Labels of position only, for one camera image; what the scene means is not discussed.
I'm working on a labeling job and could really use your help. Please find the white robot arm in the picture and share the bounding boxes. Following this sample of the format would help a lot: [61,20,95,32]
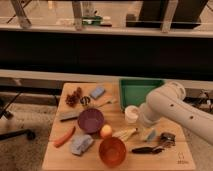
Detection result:
[138,82,213,145]

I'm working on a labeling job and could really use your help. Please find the small blue cup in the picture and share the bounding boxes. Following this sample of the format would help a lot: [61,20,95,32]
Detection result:
[146,130,156,142]

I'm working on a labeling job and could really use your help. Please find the white paper cup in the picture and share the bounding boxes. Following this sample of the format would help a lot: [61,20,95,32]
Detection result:
[124,105,138,124]

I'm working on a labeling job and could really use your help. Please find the metal clip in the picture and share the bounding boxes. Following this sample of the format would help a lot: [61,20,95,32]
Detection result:
[160,132,175,148]

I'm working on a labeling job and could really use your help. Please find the orange bowl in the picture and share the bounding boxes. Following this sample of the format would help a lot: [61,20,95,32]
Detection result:
[99,137,127,167]

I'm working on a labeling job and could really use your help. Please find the yellow red apple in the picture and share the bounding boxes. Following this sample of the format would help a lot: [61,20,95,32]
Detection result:
[100,124,112,139]

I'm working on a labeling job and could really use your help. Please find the green plastic tray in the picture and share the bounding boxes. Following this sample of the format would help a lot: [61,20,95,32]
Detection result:
[119,79,164,110]

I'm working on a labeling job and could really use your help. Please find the wooden spoon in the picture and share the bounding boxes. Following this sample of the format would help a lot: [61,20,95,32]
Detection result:
[94,98,117,108]

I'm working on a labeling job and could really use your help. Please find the purple bowl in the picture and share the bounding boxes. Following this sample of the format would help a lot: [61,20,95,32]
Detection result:
[78,108,104,134]

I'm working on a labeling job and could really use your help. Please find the blue sponge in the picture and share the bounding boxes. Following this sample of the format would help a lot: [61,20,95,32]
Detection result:
[90,86,105,100]

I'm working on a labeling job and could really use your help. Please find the blue crumpled cloth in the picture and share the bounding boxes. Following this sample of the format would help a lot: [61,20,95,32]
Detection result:
[70,134,94,156]

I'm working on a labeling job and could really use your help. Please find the black white round object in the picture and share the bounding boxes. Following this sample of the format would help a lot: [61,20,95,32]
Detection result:
[80,96,90,106]

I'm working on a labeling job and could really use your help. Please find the brown grape bunch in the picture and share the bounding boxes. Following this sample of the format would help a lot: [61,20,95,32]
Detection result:
[65,87,82,107]

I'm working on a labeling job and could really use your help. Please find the office chair base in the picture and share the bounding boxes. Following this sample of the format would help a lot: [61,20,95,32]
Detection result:
[0,93,36,141]

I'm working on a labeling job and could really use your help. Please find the green background box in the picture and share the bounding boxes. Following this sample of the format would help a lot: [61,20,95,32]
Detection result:
[82,16,102,26]

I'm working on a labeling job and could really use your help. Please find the black handled tool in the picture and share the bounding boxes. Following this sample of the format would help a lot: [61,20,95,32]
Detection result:
[131,147,164,154]

